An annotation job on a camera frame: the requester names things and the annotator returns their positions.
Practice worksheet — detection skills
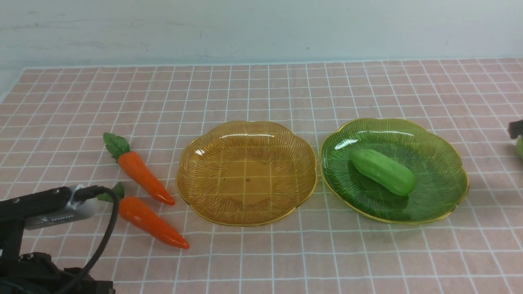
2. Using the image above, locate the green toy cucumber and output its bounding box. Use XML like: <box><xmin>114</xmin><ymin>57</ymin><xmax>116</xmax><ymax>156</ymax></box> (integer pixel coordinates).
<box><xmin>350</xmin><ymin>149</ymin><xmax>416</xmax><ymax>196</ymax></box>
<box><xmin>515</xmin><ymin>136</ymin><xmax>523</xmax><ymax>160</ymax></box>

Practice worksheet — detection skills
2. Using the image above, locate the black gripper finger viewer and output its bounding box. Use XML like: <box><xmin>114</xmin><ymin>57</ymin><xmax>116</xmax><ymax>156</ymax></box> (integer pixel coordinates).
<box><xmin>507</xmin><ymin>120</ymin><xmax>523</xmax><ymax>140</ymax></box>

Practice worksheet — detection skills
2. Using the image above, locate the pink checkered tablecloth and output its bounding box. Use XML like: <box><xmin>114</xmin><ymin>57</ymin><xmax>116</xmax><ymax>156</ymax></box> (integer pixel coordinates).
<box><xmin>0</xmin><ymin>58</ymin><xmax>523</xmax><ymax>294</ymax></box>

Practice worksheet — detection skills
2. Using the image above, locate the black gripper body, viewer left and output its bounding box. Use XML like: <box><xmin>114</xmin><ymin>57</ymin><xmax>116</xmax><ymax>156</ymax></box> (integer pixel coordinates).
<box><xmin>0</xmin><ymin>186</ymin><xmax>116</xmax><ymax>294</ymax></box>

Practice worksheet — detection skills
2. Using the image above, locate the silver wrist camera, viewer left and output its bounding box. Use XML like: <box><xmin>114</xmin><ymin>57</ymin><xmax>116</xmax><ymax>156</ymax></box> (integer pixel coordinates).
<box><xmin>25</xmin><ymin>185</ymin><xmax>99</xmax><ymax>230</ymax></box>

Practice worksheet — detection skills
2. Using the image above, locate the amber glass plate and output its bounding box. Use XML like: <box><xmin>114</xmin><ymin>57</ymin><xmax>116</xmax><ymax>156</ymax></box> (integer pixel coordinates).
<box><xmin>176</xmin><ymin>121</ymin><xmax>318</xmax><ymax>227</ymax></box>

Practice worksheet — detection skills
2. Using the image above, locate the black camera cable, viewer left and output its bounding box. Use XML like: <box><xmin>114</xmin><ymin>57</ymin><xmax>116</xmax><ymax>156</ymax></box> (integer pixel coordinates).
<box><xmin>53</xmin><ymin>185</ymin><xmax>120</xmax><ymax>294</ymax></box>

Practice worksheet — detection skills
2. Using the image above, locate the orange toy carrot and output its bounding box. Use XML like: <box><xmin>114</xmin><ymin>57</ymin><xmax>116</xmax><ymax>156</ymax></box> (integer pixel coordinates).
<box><xmin>103</xmin><ymin>132</ymin><xmax>175</xmax><ymax>205</ymax></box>
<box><xmin>112</xmin><ymin>182</ymin><xmax>190</xmax><ymax>249</ymax></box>

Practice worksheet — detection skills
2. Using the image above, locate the green glass plate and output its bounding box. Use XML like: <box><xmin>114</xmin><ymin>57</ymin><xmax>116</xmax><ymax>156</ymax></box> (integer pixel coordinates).
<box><xmin>320</xmin><ymin>118</ymin><xmax>469</xmax><ymax>225</ymax></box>

